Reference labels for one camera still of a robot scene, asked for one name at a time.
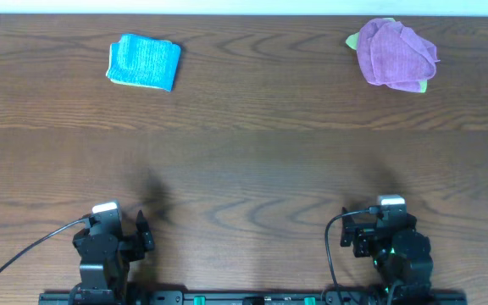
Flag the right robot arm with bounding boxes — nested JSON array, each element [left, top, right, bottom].
[[340, 203, 433, 304]]

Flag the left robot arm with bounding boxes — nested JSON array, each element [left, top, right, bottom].
[[68, 209, 155, 304]]

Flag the folded blue cloth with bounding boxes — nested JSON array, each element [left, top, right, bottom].
[[106, 33, 182, 92]]

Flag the light green cloth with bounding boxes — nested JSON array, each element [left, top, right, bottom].
[[345, 17, 429, 94]]

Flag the yellow-green cloth under blue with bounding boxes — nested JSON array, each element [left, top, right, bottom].
[[105, 38, 173, 91]]

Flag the right black cable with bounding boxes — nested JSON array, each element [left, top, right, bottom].
[[324, 207, 380, 302]]

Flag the black cable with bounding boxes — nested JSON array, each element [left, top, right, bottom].
[[324, 207, 380, 302], [0, 217, 91, 305]]

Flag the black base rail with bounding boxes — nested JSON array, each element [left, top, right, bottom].
[[38, 291, 468, 305]]

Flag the left black cable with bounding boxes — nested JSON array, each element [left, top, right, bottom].
[[0, 217, 91, 305]]

